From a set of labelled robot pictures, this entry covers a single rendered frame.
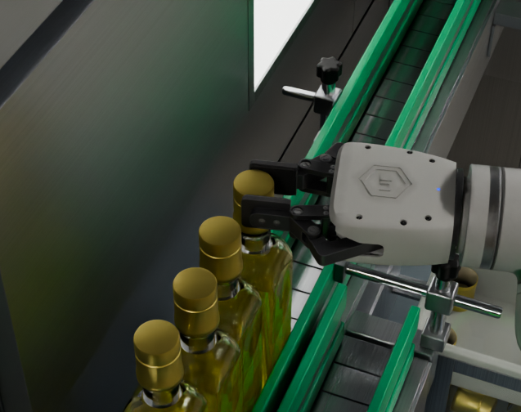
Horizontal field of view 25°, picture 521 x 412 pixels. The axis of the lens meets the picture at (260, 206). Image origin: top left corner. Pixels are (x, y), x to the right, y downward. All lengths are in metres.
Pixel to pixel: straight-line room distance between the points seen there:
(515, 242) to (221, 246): 0.23
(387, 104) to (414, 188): 0.56
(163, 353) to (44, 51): 0.23
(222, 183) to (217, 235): 0.47
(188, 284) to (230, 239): 0.06
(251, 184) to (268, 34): 0.39
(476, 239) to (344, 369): 0.31
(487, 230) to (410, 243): 0.06
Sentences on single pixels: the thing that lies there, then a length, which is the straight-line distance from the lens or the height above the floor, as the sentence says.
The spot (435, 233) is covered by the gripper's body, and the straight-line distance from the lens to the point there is 0.93.
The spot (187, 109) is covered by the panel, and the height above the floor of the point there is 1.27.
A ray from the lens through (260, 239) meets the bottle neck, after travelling 1.01.
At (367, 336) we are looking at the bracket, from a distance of 1.23.
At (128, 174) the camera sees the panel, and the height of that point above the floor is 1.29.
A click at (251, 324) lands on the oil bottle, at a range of 1.01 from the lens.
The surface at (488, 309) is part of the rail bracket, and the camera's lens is 1.17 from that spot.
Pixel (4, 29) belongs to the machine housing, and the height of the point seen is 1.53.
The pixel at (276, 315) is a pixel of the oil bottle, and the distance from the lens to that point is 1.06.
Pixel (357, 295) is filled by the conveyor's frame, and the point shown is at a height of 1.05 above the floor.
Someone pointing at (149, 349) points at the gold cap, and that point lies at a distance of 0.87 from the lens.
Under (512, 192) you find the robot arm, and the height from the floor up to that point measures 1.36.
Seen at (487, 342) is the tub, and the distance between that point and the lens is 1.39.
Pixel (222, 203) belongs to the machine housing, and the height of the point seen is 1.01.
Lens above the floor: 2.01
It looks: 45 degrees down
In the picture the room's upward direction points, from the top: straight up
